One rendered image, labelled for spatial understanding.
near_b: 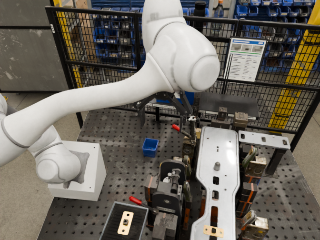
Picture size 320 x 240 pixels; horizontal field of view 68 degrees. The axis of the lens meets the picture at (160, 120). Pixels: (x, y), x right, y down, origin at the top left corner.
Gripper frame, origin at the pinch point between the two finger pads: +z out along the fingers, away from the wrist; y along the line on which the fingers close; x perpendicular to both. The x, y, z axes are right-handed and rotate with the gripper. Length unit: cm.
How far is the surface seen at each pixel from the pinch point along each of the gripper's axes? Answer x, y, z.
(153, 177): 4.8, -5.1, 38.3
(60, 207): -1, -61, 76
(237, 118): 60, 36, 40
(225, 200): 5, 30, 46
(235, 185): 14, 34, 46
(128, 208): -17.1, -9.2, 30.1
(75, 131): 125, -135, 146
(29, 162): 71, -160, 146
